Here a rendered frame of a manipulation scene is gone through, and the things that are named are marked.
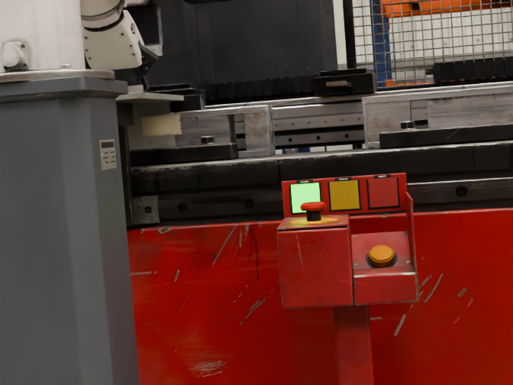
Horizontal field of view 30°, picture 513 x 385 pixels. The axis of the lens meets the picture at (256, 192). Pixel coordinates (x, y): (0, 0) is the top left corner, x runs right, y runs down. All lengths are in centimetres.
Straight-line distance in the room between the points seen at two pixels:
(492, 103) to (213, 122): 51
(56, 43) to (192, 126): 68
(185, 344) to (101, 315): 60
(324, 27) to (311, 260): 100
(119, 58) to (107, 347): 72
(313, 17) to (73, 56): 121
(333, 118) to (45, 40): 98
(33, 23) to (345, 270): 57
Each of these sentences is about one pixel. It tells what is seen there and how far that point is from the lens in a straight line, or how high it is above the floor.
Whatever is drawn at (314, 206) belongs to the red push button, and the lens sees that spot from 144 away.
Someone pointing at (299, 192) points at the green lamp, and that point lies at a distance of 154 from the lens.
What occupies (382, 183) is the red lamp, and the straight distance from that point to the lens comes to 154.
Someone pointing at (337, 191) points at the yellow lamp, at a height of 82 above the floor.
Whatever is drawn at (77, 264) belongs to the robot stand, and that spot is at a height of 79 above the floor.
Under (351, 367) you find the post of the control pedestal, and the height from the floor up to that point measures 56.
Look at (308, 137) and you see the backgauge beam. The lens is 202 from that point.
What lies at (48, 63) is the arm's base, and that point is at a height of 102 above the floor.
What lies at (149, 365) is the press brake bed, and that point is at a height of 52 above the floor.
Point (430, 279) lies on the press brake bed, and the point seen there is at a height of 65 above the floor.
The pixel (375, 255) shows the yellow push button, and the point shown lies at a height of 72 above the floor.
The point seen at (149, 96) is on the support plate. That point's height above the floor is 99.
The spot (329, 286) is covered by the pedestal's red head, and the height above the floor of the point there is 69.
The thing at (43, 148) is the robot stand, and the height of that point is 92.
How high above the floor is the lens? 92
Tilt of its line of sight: 4 degrees down
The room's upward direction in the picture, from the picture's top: 4 degrees counter-clockwise
